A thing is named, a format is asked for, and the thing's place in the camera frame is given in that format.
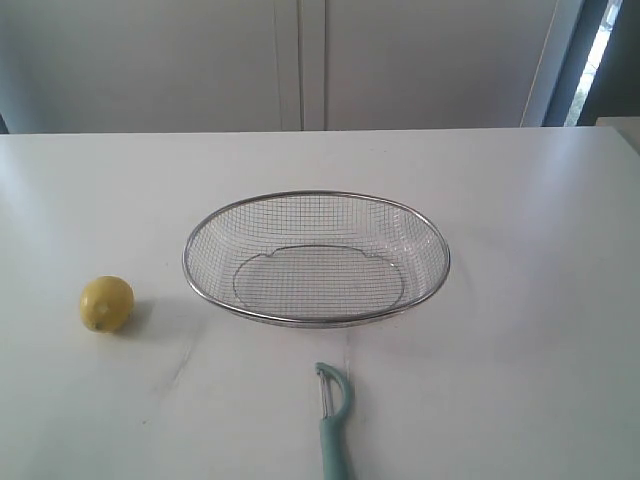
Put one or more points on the teal handled peeler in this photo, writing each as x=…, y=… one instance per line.
x=331, y=426

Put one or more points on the yellow lemon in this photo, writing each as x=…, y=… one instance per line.
x=106, y=304

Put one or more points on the white cabinet doors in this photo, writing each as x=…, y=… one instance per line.
x=213, y=66

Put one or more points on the white side table corner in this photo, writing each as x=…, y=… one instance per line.
x=627, y=127

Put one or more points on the oval wire mesh basket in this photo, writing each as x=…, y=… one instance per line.
x=316, y=258

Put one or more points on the window with dark frame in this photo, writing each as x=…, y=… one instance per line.
x=599, y=74

